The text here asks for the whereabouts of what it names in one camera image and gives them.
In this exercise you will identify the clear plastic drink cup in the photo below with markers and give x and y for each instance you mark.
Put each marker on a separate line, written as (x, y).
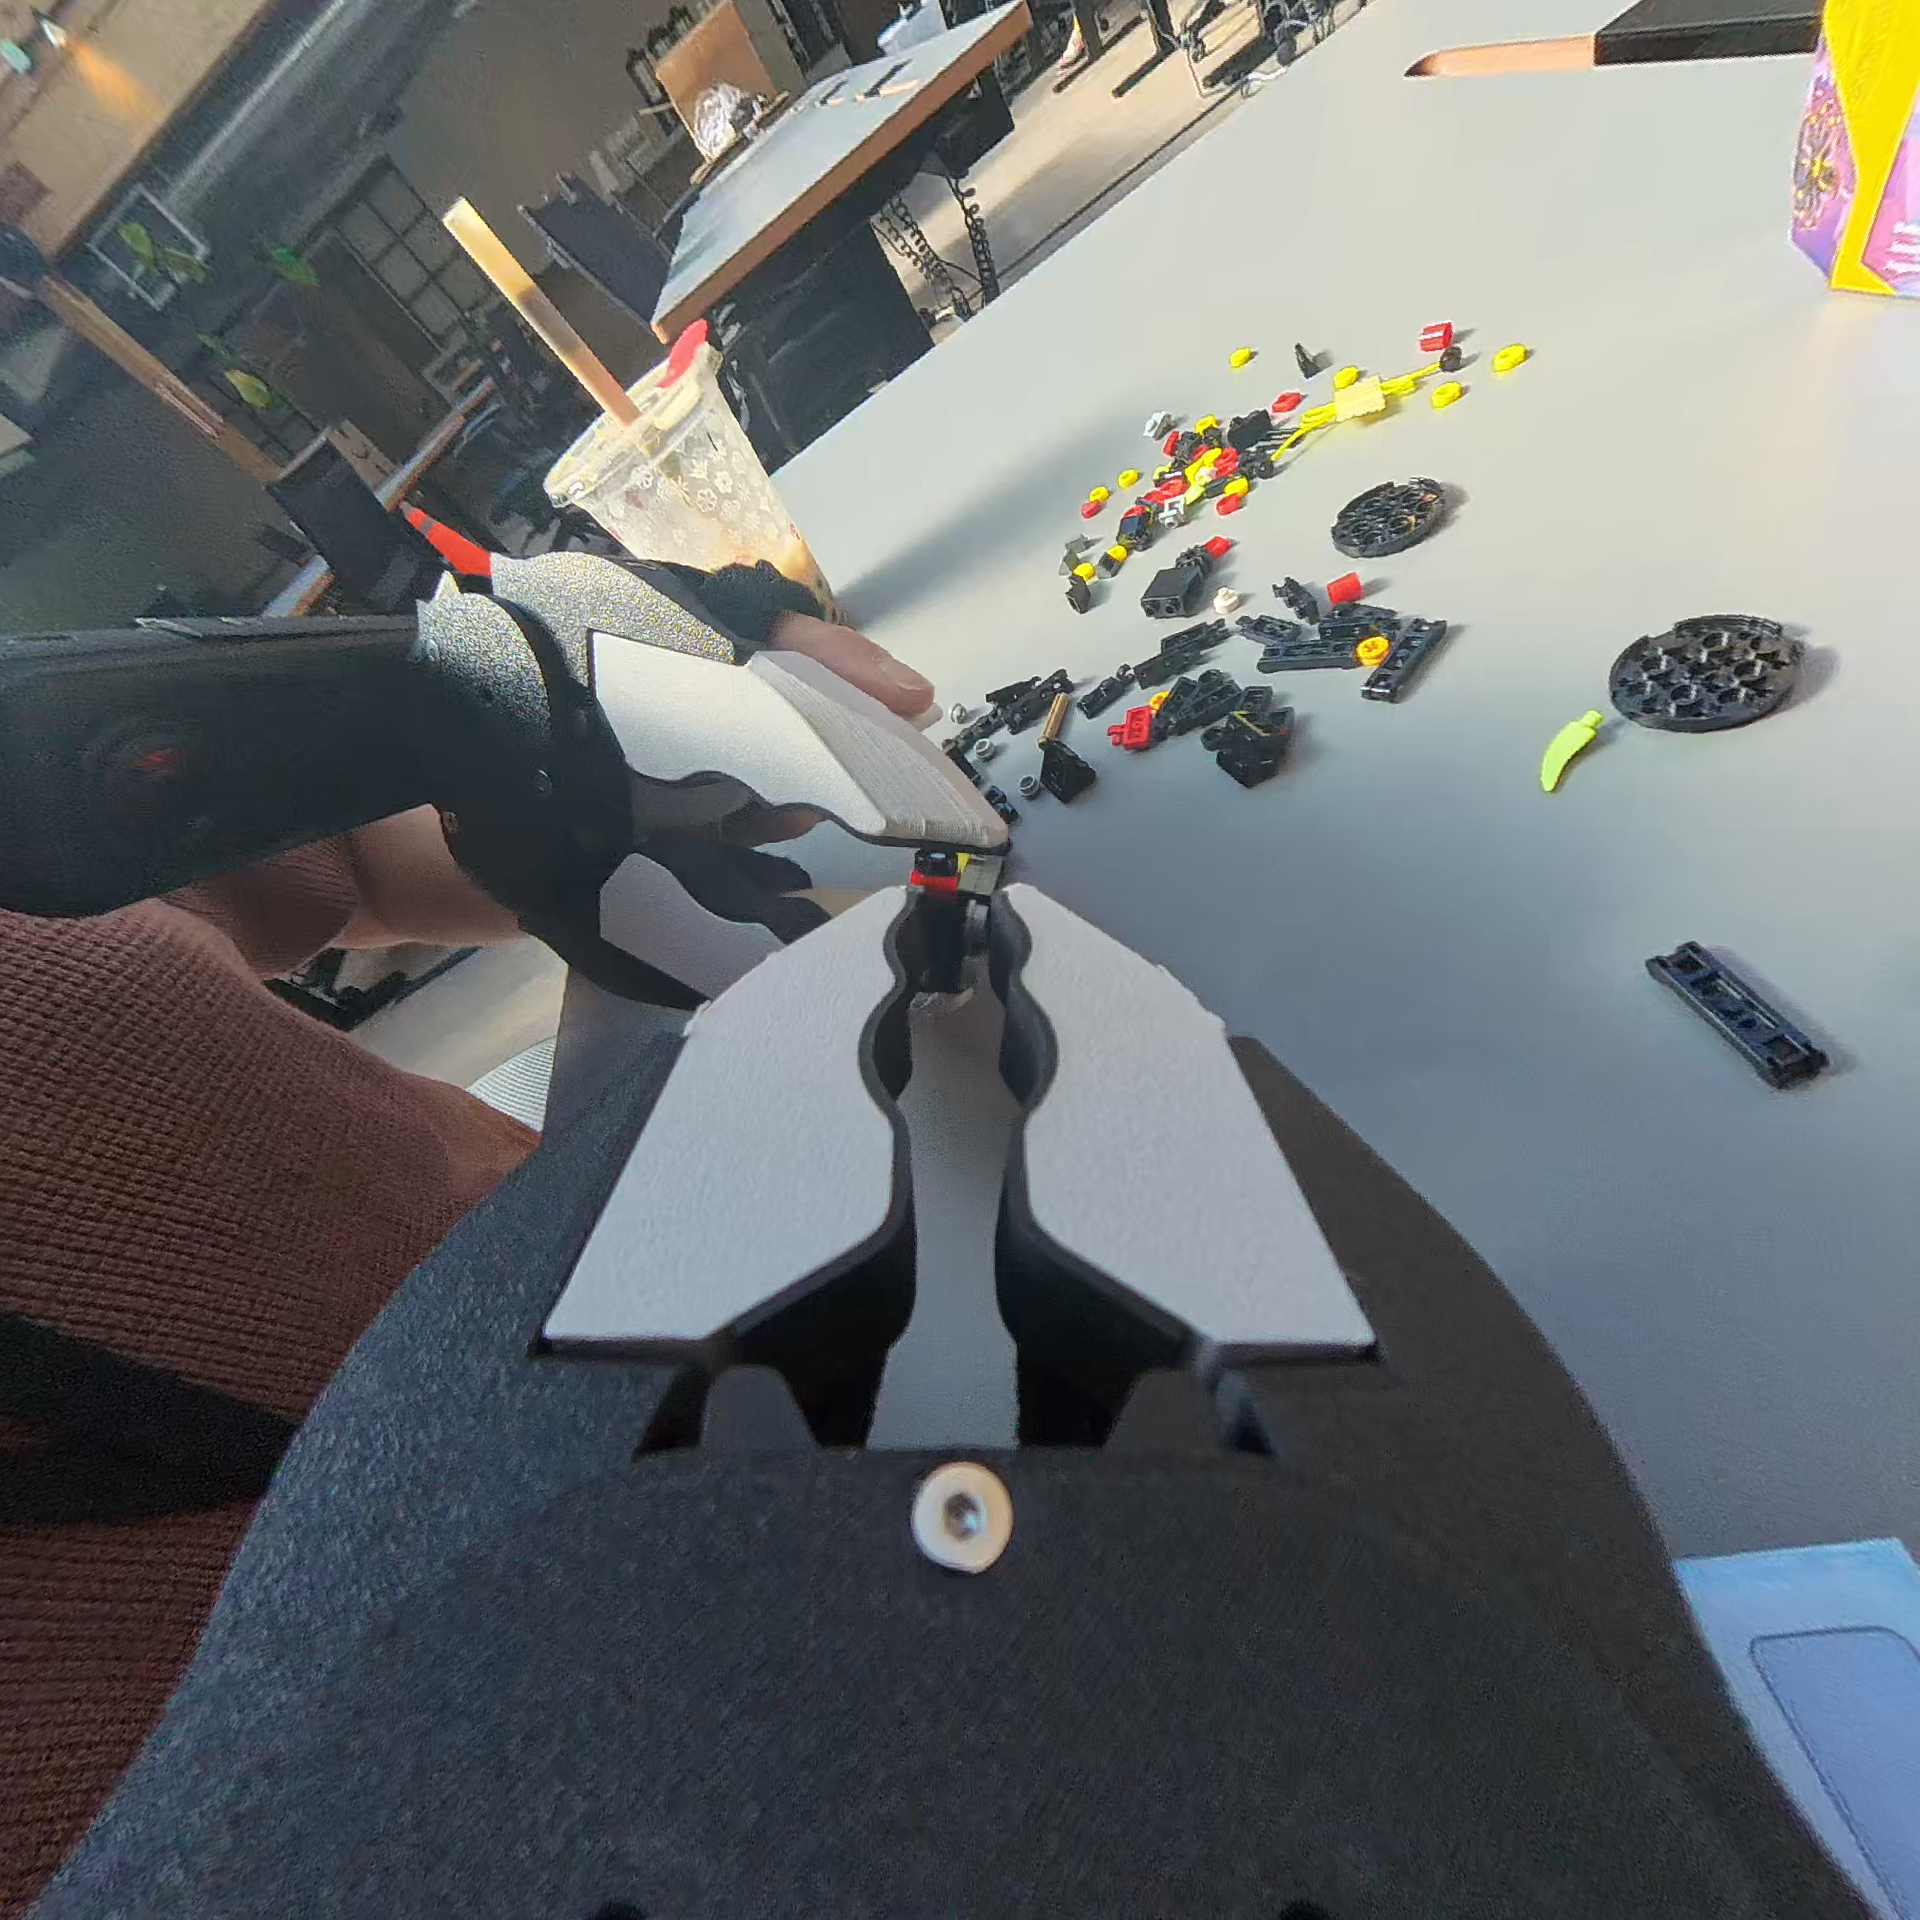
(690, 481)

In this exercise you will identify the black round plate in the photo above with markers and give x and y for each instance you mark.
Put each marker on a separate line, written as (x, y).
(1703, 675)
(1387, 518)

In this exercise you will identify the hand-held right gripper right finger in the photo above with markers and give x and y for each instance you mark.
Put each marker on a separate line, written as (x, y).
(1171, 1172)

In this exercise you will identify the black long brick plate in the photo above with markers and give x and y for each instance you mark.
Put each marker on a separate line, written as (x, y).
(1733, 1014)

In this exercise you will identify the person's left hand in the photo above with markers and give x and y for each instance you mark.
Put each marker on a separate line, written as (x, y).
(861, 668)

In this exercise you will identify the lime green leaf piece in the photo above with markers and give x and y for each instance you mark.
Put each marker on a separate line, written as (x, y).
(1568, 753)

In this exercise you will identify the pile of loose bricks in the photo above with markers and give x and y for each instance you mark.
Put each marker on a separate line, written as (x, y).
(1171, 593)

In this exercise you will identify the small black brick assembly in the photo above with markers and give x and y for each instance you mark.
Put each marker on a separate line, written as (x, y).
(945, 932)

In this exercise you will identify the black flat box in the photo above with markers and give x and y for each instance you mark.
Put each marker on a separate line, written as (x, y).
(1711, 30)

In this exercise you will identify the grey desk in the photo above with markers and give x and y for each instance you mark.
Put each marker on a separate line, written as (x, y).
(1500, 1276)

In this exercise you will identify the purple toy box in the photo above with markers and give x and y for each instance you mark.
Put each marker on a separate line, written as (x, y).
(1874, 149)

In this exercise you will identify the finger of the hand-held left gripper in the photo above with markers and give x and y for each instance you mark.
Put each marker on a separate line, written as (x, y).
(749, 722)
(660, 932)

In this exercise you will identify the grey wooden-edged table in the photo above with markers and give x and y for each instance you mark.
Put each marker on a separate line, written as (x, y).
(840, 149)

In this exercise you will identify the green leafy plant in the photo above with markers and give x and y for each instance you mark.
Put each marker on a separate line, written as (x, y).
(148, 249)

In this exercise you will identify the blue instruction booklet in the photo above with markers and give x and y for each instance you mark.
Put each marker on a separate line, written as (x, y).
(1799, 1724)

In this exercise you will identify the tan drinking straw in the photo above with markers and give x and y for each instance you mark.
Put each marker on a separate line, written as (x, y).
(532, 300)

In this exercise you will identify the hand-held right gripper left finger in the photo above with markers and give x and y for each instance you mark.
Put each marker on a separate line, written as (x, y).
(749, 1172)

